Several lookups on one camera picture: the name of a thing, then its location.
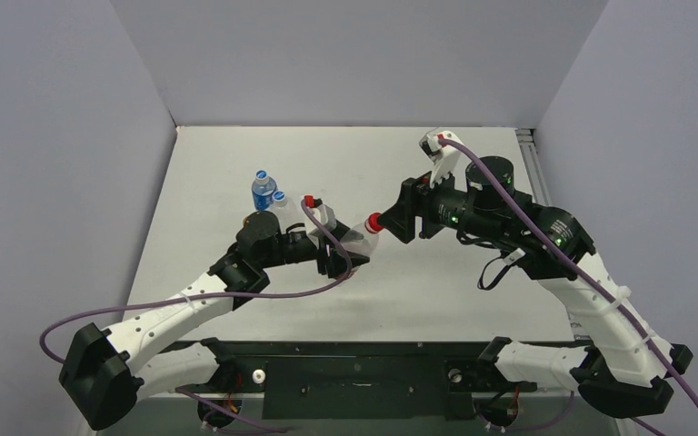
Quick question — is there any blue white bottle cap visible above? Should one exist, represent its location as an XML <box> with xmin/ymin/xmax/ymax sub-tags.
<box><xmin>255</xmin><ymin>170</ymin><xmax>269</xmax><ymax>181</ymax></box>

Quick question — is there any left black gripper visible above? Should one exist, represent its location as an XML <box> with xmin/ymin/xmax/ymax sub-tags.
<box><xmin>260</xmin><ymin>221</ymin><xmax>369</xmax><ymax>276</ymax></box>

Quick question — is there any aluminium rail frame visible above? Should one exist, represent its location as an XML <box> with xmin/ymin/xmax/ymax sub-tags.
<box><xmin>516</xmin><ymin>127</ymin><xmax>632</xmax><ymax>399</ymax></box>

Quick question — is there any red label water bottle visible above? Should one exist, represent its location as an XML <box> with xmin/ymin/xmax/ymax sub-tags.
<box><xmin>339</xmin><ymin>217</ymin><xmax>380</xmax><ymax>277</ymax></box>

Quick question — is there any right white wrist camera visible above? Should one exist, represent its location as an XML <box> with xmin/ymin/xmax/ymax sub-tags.
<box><xmin>419</xmin><ymin>129</ymin><xmax>463</xmax><ymax>189</ymax></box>

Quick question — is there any red bottle cap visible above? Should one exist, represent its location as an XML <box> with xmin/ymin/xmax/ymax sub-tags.
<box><xmin>364</xmin><ymin>213</ymin><xmax>384</xmax><ymax>234</ymax></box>

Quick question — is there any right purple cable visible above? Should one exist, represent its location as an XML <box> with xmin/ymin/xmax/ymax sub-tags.
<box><xmin>437</xmin><ymin>136</ymin><xmax>698</xmax><ymax>436</ymax></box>

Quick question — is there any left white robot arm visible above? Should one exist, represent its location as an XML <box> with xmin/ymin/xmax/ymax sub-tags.
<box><xmin>59</xmin><ymin>204</ymin><xmax>383</xmax><ymax>431</ymax></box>

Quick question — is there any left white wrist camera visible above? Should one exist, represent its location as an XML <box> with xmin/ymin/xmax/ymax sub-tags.
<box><xmin>304</xmin><ymin>195</ymin><xmax>337</xmax><ymax>243</ymax></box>

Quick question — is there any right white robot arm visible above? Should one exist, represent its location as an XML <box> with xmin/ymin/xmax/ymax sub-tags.
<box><xmin>377</xmin><ymin>156</ymin><xmax>693</xmax><ymax>419</ymax></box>

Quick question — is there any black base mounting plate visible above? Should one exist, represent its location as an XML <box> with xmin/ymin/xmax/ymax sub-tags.
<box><xmin>183</xmin><ymin>342</ymin><xmax>545</xmax><ymax>421</ymax></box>

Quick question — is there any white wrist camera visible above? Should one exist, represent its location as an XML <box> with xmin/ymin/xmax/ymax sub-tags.
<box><xmin>419</xmin><ymin>129</ymin><xmax>463</xmax><ymax>189</ymax></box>
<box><xmin>304</xmin><ymin>195</ymin><xmax>337</xmax><ymax>243</ymax></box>

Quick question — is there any clear plastic bottle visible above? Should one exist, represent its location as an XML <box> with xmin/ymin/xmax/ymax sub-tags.
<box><xmin>269</xmin><ymin>193</ymin><xmax>302</xmax><ymax>233</ymax></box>

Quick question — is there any blue label water bottle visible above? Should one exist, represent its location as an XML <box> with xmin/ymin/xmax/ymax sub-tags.
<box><xmin>251</xmin><ymin>174</ymin><xmax>278</xmax><ymax>211</ymax></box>

